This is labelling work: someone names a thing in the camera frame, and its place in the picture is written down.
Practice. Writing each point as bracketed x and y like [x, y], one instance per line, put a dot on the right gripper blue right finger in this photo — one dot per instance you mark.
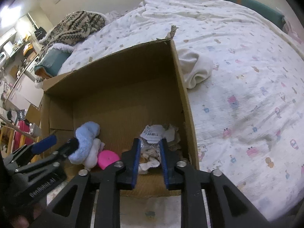
[168, 162]

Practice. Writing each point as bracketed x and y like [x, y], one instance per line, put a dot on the white kitchen cabinet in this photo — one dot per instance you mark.
[23, 94]

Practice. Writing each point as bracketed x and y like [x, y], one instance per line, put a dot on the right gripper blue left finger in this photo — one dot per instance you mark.
[131, 160]

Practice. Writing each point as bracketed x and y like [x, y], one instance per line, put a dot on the pink round puff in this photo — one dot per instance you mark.
[106, 158]

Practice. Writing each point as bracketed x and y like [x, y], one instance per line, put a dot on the white folded cloth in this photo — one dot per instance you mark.
[196, 67]

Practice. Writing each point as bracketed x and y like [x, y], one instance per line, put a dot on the wooden yellow chair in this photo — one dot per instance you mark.
[14, 136]

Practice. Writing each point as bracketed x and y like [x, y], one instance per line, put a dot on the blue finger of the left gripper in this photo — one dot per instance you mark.
[43, 145]
[61, 154]

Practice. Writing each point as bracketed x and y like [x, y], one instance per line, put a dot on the teal cushion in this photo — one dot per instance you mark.
[51, 63]
[270, 14]

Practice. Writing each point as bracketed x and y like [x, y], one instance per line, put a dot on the light blue fluffy sock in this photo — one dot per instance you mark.
[89, 145]

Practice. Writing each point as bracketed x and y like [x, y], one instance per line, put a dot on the clear plastic labelled packet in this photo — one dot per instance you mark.
[154, 133]

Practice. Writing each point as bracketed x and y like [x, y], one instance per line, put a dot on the teal cushion right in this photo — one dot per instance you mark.
[270, 14]

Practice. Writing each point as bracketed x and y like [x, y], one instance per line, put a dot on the patterned knit blanket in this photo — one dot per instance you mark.
[74, 28]

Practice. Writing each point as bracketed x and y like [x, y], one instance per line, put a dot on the brown cardboard box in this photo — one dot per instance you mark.
[123, 93]

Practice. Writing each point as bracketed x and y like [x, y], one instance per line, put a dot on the teal cushion left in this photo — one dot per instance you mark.
[51, 63]

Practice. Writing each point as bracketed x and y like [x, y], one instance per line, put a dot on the left hand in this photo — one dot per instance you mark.
[31, 213]

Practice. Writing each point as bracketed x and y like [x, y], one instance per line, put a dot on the white patterned bed quilt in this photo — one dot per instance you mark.
[248, 115]

